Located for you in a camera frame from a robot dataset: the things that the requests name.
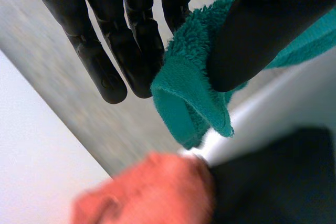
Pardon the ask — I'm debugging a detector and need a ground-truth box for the coral towel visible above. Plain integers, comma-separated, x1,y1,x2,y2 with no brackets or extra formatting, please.
71,152,216,224

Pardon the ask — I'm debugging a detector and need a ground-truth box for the dark blue cloth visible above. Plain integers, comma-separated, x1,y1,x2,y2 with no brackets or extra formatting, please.
209,127,336,224

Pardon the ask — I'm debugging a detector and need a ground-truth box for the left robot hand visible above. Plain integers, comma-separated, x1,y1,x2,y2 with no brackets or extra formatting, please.
7,0,336,105

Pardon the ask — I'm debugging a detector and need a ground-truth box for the teal towel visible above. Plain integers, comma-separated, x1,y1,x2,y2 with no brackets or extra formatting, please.
150,0,336,150

